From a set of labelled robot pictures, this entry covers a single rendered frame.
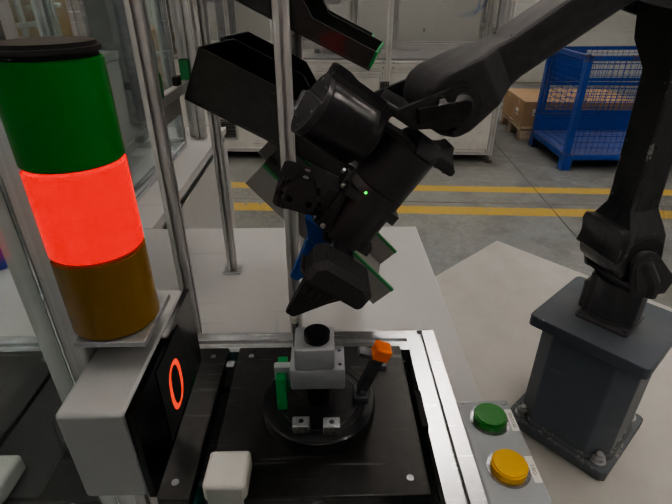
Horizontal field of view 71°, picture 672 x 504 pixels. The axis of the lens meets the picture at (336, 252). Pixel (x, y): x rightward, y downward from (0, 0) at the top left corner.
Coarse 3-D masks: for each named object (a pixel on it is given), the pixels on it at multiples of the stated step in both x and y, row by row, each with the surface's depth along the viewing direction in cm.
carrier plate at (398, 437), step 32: (256, 352) 69; (288, 352) 69; (352, 352) 69; (256, 384) 64; (384, 384) 64; (224, 416) 59; (256, 416) 59; (384, 416) 59; (224, 448) 55; (256, 448) 55; (352, 448) 55; (384, 448) 55; (416, 448) 55; (256, 480) 51; (288, 480) 51; (320, 480) 51; (352, 480) 51; (384, 480) 51; (416, 480) 51
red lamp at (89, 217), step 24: (96, 168) 23; (120, 168) 24; (48, 192) 22; (72, 192) 23; (96, 192) 23; (120, 192) 24; (48, 216) 23; (72, 216) 23; (96, 216) 24; (120, 216) 25; (48, 240) 24; (72, 240) 24; (96, 240) 24; (120, 240) 25; (72, 264) 24
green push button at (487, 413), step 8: (480, 408) 60; (488, 408) 60; (496, 408) 60; (480, 416) 59; (488, 416) 59; (496, 416) 59; (504, 416) 59; (480, 424) 58; (488, 424) 58; (496, 424) 58; (504, 424) 58
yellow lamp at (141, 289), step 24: (144, 240) 27; (96, 264) 25; (120, 264) 25; (144, 264) 27; (72, 288) 25; (96, 288) 25; (120, 288) 26; (144, 288) 27; (72, 312) 26; (96, 312) 26; (120, 312) 26; (144, 312) 28; (96, 336) 27; (120, 336) 27
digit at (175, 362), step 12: (168, 348) 31; (180, 348) 33; (168, 360) 30; (180, 360) 33; (168, 372) 30; (180, 372) 33; (168, 384) 30; (180, 384) 33; (168, 396) 30; (180, 396) 33; (168, 408) 30; (180, 408) 33; (168, 420) 30
